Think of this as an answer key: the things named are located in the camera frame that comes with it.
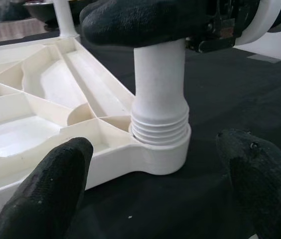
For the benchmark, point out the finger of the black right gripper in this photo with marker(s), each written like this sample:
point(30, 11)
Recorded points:
point(143, 22)

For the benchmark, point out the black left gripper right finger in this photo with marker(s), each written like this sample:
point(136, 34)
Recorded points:
point(262, 189)

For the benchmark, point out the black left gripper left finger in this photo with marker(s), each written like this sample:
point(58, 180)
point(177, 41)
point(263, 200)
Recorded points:
point(43, 194)

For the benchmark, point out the white plastic table leg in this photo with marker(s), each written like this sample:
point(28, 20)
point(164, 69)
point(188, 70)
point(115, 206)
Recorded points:
point(65, 17)
point(160, 87)

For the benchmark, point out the white plastic children table top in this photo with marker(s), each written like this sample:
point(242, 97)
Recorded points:
point(55, 112)

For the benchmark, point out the small grey tape piece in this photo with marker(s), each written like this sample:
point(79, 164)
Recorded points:
point(266, 57)

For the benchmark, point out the black tablecloth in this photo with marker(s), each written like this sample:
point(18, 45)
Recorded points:
point(230, 99)

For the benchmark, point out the black round stool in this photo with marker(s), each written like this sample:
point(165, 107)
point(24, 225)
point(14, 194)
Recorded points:
point(52, 27)

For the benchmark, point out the large black bowl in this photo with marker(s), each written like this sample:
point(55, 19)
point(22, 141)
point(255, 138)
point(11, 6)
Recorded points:
point(39, 11)

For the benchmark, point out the beige cloth covered table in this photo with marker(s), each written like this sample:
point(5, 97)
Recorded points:
point(11, 31)

